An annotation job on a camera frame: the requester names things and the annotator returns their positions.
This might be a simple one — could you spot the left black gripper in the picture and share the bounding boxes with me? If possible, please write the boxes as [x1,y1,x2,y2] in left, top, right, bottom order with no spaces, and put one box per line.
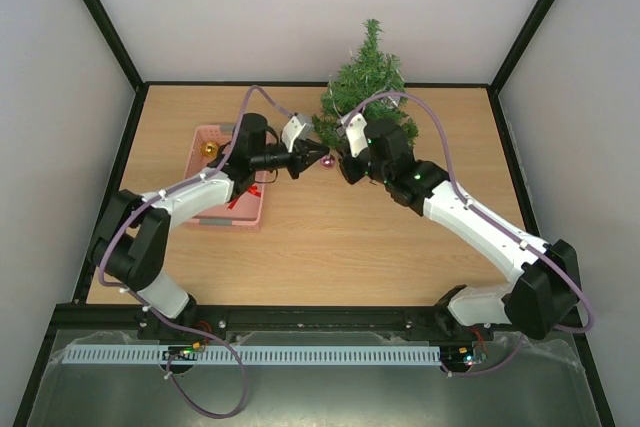
[252,139,330,180]

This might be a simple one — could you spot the pink bauble ornament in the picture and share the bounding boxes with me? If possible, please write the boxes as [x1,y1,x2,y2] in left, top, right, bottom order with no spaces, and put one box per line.
[321,154,336,168]

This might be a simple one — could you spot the clear led string lights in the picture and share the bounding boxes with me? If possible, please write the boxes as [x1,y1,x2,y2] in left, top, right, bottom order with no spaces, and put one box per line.
[318,45,405,123]

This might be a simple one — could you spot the small green christmas tree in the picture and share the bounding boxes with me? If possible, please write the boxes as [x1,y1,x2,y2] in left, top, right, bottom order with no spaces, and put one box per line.
[312,19,419,149]

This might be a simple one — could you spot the pink plastic basket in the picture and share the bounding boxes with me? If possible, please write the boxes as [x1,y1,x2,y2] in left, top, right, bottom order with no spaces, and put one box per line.
[178,122,274,234]

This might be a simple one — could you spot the gold bauble ornament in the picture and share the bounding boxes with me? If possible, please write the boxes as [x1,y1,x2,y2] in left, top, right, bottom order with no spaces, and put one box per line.
[200,141,219,159]

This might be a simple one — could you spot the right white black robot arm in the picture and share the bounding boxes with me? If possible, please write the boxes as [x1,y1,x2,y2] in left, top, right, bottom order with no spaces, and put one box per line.
[338,114,578,340]

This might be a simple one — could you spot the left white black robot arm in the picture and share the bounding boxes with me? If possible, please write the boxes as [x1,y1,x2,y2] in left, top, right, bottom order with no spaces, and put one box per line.
[87,113,329,335]

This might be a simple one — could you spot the red ribbon bow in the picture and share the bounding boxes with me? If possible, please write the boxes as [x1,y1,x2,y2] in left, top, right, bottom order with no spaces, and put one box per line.
[227,185,262,210]

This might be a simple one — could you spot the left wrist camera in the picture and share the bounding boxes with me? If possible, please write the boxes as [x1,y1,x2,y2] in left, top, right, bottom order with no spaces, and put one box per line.
[280,113,313,153]

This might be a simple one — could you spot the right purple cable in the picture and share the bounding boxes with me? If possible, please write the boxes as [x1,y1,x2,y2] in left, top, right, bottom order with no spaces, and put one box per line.
[344,91,597,333]

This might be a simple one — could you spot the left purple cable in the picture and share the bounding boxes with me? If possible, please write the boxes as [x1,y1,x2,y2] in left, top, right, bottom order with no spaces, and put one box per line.
[97,85,296,343]

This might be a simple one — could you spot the purple cable loop front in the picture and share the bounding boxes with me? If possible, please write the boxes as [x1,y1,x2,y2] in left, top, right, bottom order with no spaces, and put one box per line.
[162,330,249,420]

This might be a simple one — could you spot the black frame rail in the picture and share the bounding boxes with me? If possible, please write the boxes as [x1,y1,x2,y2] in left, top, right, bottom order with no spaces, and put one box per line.
[49,303,515,345]

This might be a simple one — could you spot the light blue cable duct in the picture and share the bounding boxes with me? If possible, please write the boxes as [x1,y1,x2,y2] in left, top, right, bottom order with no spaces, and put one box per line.
[62,344,441,366]

